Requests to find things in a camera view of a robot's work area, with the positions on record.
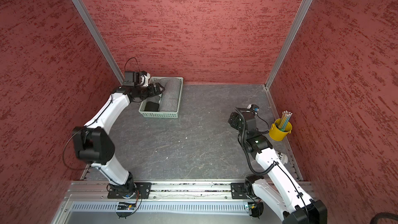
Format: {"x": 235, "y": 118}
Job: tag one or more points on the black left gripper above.
{"x": 152, "y": 93}

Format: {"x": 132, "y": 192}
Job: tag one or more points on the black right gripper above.
{"x": 233, "y": 120}

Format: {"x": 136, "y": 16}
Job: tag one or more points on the black white checkered scarf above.
{"x": 152, "y": 106}

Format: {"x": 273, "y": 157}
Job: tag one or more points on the grey cloth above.
{"x": 170, "y": 97}

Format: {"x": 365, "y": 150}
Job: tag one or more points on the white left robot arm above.
{"x": 93, "y": 145}

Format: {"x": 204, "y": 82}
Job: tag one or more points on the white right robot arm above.
{"x": 271, "y": 181}

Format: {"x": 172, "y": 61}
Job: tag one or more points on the pale green plastic basket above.
{"x": 159, "y": 114}

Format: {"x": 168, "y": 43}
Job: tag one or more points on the yellow pencil bucket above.
{"x": 278, "y": 135}

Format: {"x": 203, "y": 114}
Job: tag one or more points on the colored pencils bundle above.
{"x": 286, "y": 115}

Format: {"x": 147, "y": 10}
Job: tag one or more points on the white labelled bottle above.
{"x": 282, "y": 157}

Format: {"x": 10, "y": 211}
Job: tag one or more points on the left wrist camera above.
{"x": 136, "y": 79}

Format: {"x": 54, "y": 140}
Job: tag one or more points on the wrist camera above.
{"x": 253, "y": 107}
{"x": 136, "y": 79}

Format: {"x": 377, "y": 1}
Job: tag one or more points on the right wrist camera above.
{"x": 253, "y": 107}

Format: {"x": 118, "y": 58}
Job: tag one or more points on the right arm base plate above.
{"x": 238, "y": 191}

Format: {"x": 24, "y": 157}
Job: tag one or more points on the left corner aluminium post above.
{"x": 85, "y": 15}

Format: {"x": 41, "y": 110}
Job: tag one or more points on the corner aluminium post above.
{"x": 85, "y": 15}
{"x": 298, "y": 19}

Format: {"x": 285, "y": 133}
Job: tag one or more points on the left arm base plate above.
{"x": 141, "y": 190}

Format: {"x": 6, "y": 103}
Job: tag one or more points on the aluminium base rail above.
{"x": 167, "y": 190}

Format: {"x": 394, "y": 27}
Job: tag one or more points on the right corner aluminium post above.
{"x": 298, "y": 19}

